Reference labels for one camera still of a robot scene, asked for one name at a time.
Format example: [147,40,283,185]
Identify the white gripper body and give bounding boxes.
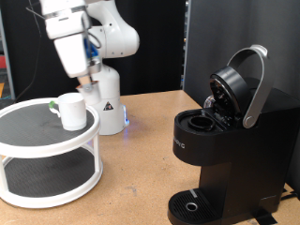
[52,31,92,79]

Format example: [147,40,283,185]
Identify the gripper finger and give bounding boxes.
[82,82,95,93]
[77,74,92,87]

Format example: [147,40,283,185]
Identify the white mug green-tagged handle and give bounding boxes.
[48,91,88,131]

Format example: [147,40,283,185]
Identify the black Keurig coffee machine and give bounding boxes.
[167,44,300,225]

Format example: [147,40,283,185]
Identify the white two-tier turntable shelf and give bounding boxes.
[0,97,105,209]

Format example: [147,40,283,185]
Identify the black tape strip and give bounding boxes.
[252,210,278,225]

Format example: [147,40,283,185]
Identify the wrist camera blue mount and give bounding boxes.
[82,32,103,75]

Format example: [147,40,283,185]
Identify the grey metal frame post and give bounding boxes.
[0,8,16,101]

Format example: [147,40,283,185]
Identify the black power cables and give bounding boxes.
[279,187,300,203]

